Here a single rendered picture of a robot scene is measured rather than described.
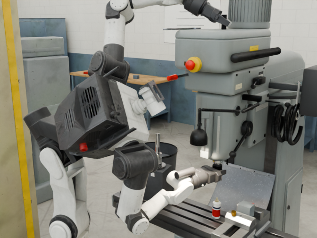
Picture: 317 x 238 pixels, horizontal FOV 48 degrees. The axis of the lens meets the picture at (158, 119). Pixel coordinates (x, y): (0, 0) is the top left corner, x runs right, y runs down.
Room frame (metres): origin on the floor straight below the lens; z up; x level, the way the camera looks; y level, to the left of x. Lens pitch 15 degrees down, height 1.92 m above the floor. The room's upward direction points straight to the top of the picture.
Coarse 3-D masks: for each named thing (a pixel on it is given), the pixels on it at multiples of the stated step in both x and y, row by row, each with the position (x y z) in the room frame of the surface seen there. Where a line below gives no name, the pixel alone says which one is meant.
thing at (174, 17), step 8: (208, 0) 6.45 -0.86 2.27; (216, 0) 6.36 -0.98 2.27; (168, 8) 6.97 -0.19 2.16; (176, 8) 6.86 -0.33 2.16; (168, 16) 6.97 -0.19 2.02; (176, 16) 6.86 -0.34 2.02; (184, 16) 6.75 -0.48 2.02; (192, 16) 6.64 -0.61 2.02; (200, 16) 6.54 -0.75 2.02; (168, 24) 6.97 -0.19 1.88; (176, 24) 6.86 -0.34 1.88; (184, 24) 6.75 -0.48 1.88; (192, 24) 6.64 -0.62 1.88; (200, 24) 6.54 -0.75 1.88; (208, 24) 6.44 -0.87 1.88; (216, 24) 6.35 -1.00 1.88; (168, 32) 6.97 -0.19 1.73; (168, 40) 6.97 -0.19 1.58
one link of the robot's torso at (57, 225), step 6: (90, 216) 1.54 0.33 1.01; (54, 222) 1.40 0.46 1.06; (60, 222) 1.39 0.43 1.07; (54, 228) 1.39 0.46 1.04; (60, 228) 1.38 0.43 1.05; (66, 228) 1.38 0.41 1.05; (54, 234) 1.39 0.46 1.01; (60, 234) 1.38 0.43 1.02; (66, 234) 1.38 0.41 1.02; (84, 234) 1.51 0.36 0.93
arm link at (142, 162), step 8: (136, 152) 1.24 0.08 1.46; (144, 152) 1.25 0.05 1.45; (136, 160) 1.20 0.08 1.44; (144, 160) 1.21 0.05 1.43; (152, 160) 1.24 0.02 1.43; (136, 168) 1.18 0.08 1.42; (144, 168) 1.21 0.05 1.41; (152, 168) 1.23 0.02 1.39; (136, 176) 1.21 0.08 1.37; (144, 176) 1.22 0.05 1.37; (128, 184) 1.22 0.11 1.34; (136, 184) 1.21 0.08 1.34; (144, 184) 1.23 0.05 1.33
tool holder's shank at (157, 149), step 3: (156, 135) 1.82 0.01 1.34; (159, 135) 1.82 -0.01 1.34; (156, 138) 1.82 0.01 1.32; (159, 138) 1.82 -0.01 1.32; (156, 141) 1.82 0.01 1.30; (159, 141) 1.82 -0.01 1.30; (156, 144) 1.81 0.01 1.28; (159, 144) 1.82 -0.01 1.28; (156, 147) 1.81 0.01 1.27; (159, 147) 1.82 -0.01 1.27; (156, 150) 1.81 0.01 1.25; (159, 150) 1.81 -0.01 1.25
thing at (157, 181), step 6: (162, 162) 1.85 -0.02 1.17; (162, 168) 1.79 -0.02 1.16; (168, 168) 1.81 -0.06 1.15; (150, 174) 1.77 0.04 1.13; (156, 174) 1.76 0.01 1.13; (162, 174) 1.74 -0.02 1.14; (150, 180) 1.77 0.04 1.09; (156, 180) 1.76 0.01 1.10; (162, 180) 1.74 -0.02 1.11; (150, 186) 1.77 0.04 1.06; (156, 186) 1.76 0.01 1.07; (162, 186) 1.74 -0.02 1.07; (168, 186) 1.81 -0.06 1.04; (144, 192) 1.79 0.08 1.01; (150, 192) 1.77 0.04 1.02; (156, 192) 1.76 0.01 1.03; (144, 198) 1.79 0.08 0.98; (150, 198) 1.77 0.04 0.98
